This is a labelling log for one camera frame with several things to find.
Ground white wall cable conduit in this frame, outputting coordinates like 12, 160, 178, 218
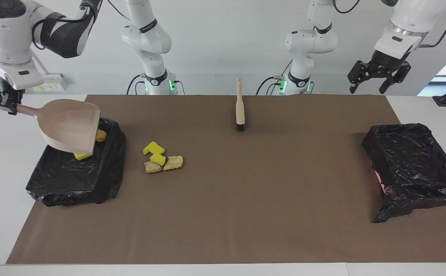
30, 52, 51, 75

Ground yellow notched sponge piece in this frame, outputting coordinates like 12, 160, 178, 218
143, 141, 166, 156

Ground beige plastic dustpan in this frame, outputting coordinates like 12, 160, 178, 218
0, 96, 101, 155

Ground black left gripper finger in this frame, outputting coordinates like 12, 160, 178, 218
348, 61, 373, 94
379, 63, 412, 94

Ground brown paper table mat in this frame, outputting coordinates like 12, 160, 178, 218
7, 95, 446, 265

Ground black trash bag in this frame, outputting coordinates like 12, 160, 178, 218
362, 123, 446, 224
26, 115, 127, 207

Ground black left arm base cable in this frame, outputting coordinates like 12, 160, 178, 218
256, 75, 285, 95

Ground white wall socket panel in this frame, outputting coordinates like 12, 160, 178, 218
31, 73, 70, 92

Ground black right arm base cable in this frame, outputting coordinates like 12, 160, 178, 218
126, 74, 147, 95

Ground beige hand brush black bristles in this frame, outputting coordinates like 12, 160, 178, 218
236, 78, 246, 132

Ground black arm base cable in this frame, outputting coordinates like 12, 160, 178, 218
126, 74, 147, 95
256, 75, 285, 95

